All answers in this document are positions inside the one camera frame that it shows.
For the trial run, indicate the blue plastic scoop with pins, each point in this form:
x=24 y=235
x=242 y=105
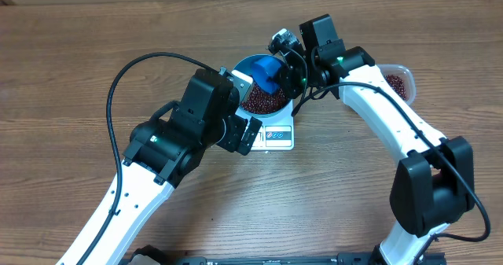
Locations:
x=264 y=71

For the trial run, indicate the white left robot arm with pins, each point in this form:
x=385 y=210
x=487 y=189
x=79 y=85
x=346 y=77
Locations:
x=161 y=152

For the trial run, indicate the red adzuki beans in container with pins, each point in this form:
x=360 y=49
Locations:
x=398 y=85

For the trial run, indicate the white kitchen scale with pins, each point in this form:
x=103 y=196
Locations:
x=277 y=130

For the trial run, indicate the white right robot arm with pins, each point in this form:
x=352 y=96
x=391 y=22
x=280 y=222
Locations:
x=434 y=179

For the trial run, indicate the clear plastic bean container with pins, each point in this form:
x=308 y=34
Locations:
x=405 y=74

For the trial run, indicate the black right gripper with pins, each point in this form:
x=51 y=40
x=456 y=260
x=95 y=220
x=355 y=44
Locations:
x=285 y=79

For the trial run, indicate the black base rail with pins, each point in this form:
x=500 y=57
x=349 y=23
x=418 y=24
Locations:
x=151 y=255

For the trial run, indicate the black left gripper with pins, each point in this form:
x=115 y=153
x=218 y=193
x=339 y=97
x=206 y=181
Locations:
x=230 y=140

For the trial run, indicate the blue plastic bowl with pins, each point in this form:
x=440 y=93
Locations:
x=245 y=65

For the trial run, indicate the red beans in bowl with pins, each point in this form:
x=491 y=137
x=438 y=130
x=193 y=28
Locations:
x=261 y=103

